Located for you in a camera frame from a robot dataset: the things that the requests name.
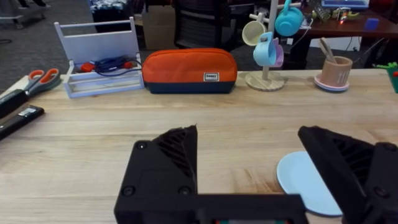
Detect green board with toy blocks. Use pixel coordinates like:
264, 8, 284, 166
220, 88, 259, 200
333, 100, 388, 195
373, 62, 398, 94

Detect black tool with label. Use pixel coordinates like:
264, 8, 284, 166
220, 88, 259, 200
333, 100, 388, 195
0, 105, 45, 141

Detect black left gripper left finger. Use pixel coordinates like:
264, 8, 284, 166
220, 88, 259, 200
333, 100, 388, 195
117, 124, 199, 200

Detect light blue plate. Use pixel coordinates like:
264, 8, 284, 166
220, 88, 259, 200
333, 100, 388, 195
275, 151, 343, 217

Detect cardboard box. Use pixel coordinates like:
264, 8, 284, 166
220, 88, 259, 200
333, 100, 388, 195
142, 5, 178, 50

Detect white tray with cables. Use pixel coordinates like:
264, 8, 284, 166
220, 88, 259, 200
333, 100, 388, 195
53, 17, 146, 99

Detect blue tray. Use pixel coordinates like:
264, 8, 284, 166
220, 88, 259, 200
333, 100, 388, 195
321, 0, 370, 9

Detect blue block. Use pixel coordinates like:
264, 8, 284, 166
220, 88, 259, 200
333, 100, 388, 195
363, 17, 380, 31

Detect dark brown table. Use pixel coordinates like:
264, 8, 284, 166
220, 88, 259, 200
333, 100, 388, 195
279, 0, 398, 71

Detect teal cup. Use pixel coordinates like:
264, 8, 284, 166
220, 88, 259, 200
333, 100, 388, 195
274, 0, 305, 37

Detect wooden cutlery piece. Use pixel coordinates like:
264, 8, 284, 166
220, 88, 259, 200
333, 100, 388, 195
317, 40, 334, 63
321, 37, 338, 64

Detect black stapler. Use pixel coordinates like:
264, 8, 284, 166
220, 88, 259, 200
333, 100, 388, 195
0, 89, 30, 119

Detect light blue cup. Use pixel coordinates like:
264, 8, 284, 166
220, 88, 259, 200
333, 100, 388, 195
252, 31, 277, 67

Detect tan cup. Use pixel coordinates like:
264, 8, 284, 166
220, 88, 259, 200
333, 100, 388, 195
319, 55, 354, 88

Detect orange handled scissors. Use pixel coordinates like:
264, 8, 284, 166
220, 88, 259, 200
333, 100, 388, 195
23, 67, 62, 97

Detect orange and navy zip bag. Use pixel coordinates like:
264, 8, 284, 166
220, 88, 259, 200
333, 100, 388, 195
141, 47, 239, 95

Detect pink plate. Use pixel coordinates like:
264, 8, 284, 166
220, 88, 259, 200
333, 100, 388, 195
313, 73, 350, 93

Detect lilac cup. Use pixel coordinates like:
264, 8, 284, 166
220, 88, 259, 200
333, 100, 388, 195
272, 37, 284, 68

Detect wooden cup stand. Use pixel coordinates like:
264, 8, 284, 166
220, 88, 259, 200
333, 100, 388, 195
244, 0, 304, 92

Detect cream cup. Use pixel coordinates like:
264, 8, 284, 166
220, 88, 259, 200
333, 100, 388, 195
241, 20, 267, 47

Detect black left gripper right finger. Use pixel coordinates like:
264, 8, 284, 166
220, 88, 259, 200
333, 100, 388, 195
297, 125, 398, 224

